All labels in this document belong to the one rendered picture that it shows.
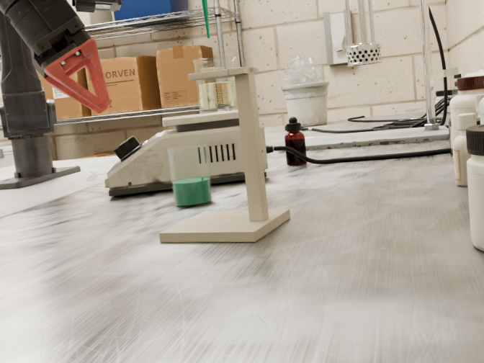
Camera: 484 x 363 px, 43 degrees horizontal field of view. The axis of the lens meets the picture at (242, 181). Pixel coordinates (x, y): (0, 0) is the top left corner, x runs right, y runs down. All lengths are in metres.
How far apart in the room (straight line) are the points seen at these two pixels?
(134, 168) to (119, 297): 0.41
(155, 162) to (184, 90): 2.26
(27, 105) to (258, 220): 0.66
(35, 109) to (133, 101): 2.04
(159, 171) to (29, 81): 0.38
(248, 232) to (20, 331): 0.18
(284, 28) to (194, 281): 2.92
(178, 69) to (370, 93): 0.97
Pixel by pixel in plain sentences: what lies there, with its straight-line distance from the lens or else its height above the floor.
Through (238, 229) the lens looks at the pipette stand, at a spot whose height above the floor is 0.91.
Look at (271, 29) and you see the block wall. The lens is 3.27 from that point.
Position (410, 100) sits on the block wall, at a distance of 3.20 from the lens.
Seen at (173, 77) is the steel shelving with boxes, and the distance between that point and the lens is 3.01.
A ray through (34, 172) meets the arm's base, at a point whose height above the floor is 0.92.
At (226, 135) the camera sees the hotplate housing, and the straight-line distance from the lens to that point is 0.75.
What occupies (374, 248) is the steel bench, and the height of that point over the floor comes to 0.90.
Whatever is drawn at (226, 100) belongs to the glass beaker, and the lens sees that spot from 0.80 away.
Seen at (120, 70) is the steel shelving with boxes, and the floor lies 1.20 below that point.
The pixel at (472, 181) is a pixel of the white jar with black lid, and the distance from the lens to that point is 0.38.
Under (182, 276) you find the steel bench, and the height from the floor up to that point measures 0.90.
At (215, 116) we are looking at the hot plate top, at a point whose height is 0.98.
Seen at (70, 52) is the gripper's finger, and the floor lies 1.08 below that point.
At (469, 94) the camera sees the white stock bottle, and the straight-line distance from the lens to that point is 0.76.
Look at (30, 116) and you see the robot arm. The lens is 1.07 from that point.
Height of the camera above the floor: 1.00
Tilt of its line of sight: 8 degrees down
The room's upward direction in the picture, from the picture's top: 6 degrees counter-clockwise
